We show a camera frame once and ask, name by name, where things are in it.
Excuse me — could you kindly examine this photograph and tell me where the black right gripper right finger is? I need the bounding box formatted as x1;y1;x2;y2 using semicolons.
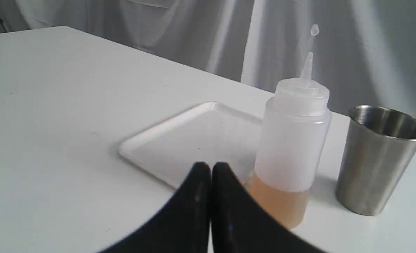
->
211;162;322;253

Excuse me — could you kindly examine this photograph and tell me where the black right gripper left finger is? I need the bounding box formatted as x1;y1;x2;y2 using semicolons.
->
103;162;211;253

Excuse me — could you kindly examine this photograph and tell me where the clear plastic squeeze bottle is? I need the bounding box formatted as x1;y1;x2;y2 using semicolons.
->
248;24;332;229

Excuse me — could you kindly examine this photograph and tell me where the stainless steel cup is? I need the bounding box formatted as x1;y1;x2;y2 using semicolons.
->
335;105;416;216

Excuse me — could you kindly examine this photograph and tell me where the white plastic tray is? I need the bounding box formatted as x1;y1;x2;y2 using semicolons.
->
119;102;262;189

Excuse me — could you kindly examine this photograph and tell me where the grey fabric backdrop curtain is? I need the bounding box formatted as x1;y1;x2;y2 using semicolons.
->
0;0;416;118

